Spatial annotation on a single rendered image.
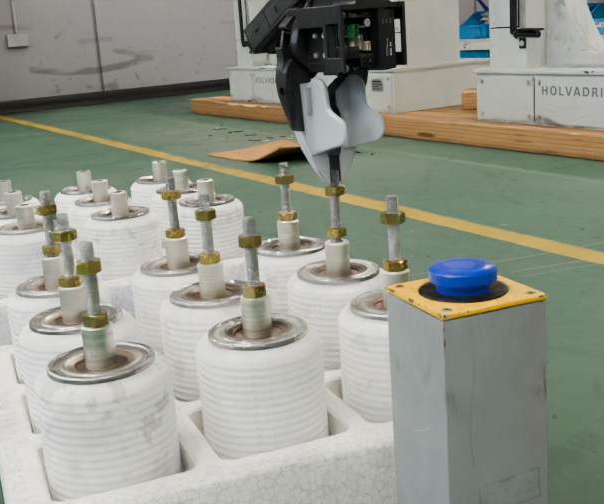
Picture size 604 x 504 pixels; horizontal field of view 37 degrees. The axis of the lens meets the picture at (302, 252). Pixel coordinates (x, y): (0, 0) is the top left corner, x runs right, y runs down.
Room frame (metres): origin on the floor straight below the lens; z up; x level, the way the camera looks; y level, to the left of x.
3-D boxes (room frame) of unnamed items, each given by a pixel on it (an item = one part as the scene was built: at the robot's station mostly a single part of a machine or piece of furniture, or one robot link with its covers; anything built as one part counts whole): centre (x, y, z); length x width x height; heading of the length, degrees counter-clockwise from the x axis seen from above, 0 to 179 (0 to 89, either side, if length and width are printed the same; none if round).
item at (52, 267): (0.83, 0.23, 0.26); 0.02 x 0.02 x 0.03
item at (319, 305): (0.81, -0.03, 0.16); 0.10 x 0.10 x 0.18
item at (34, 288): (0.83, 0.23, 0.25); 0.08 x 0.08 x 0.01
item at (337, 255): (0.81, -0.03, 0.26); 0.02 x 0.02 x 0.03
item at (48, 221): (0.83, 0.23, 0.30); 0.01 x 0.01 x 0.08
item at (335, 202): (0.81, -0.03, 0.31); 0.01 x 0.01 x 0.08
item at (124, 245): (1.17, 0.23, 0.16); 0.10 x 0.10 x 0.18
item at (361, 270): (0.81, -0.03, 0.25); 0.08 x 0.08 x 0.01
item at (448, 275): (0.52, -0.09, 0.32); 0.04 x 0.04 x 0.02
